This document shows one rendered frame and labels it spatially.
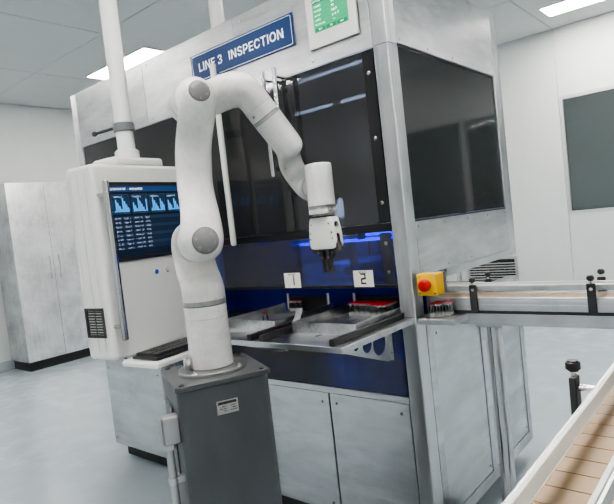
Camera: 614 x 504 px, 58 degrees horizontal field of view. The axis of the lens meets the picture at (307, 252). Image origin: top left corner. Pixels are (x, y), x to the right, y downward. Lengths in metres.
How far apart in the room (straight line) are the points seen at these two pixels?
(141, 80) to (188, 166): 1.41
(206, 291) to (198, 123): 0.45
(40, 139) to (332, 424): 5.75
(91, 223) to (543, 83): 5.26
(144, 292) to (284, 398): 0.72
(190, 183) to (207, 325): 0.39
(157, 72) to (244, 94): 1.23
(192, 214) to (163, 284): 0.92
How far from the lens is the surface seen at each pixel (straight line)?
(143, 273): 2.31
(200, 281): 1.53
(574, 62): 6.51
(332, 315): 2.04
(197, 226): 1.47
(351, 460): 2.24
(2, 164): 7.07
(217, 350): 1.54
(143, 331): 2.31
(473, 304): 1.90
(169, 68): 2.73
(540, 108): 6.54
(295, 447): 2.42
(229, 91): 1.62
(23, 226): 6.54
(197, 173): 1.53
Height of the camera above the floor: 1.24
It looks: 3 degrees down
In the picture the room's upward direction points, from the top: 6 degrees counter-clockwise
